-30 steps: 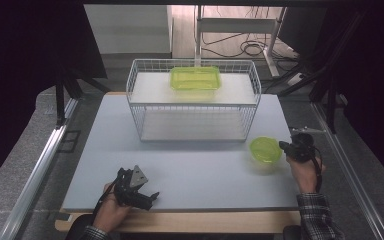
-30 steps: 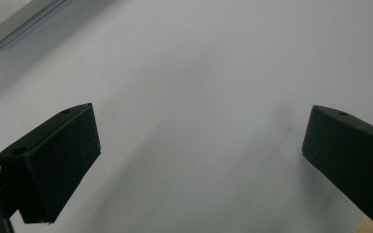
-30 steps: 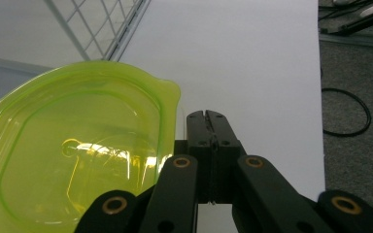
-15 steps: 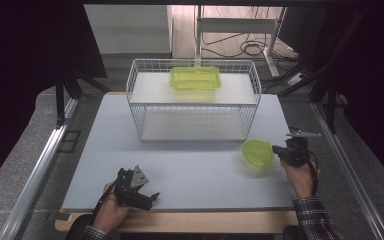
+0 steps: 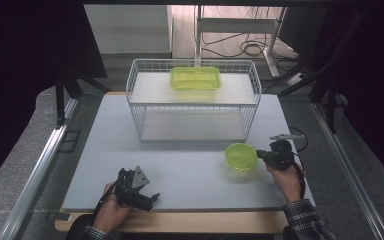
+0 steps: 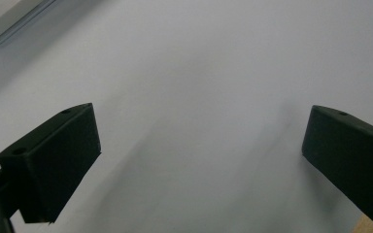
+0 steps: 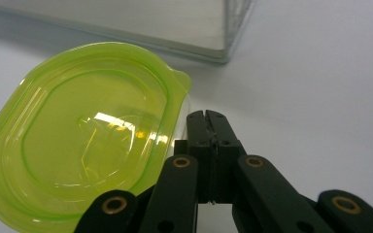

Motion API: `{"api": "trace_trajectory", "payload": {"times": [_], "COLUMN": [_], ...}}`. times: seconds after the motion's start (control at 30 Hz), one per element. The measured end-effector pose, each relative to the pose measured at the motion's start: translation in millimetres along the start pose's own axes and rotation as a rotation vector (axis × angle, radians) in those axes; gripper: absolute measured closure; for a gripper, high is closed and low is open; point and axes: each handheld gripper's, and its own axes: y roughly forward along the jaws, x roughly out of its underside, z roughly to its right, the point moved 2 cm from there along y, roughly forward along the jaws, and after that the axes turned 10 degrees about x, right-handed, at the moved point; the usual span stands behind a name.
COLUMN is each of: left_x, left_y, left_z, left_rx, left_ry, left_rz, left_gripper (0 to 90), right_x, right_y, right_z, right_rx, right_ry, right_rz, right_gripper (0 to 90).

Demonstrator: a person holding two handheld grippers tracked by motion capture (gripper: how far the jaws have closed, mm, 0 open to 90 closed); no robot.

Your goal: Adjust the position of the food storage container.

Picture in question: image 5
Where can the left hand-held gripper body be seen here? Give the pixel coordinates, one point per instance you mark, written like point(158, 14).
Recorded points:
point(131, 190)

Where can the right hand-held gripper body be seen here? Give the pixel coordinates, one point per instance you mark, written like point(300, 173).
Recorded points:
point(281, 155)

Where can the round green plastic bowl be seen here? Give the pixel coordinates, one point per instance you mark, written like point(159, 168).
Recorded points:
point(241, 157)

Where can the rectangular green plastic tray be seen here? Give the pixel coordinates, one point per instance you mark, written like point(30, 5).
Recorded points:
point(195, 78)

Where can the person's right hand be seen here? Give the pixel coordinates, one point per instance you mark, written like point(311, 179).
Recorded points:
point(288, 183)

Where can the person's left hand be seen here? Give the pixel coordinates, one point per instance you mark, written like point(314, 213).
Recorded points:
point(111, 213)

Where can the grey table mat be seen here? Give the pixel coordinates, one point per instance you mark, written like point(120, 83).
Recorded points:
point(180, 166)

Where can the black metal stand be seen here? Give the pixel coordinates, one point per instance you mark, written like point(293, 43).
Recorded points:
point(330, 100)
point(60, 103)

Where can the white cabinet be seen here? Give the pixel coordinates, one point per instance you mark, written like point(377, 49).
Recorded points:
point(130, 30)

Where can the aluminium rail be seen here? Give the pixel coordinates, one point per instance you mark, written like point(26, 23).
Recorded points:
point(346, 166)
point(35, 180)

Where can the white desk frame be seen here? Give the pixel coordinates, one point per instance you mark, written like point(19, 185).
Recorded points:
point(236, 25)

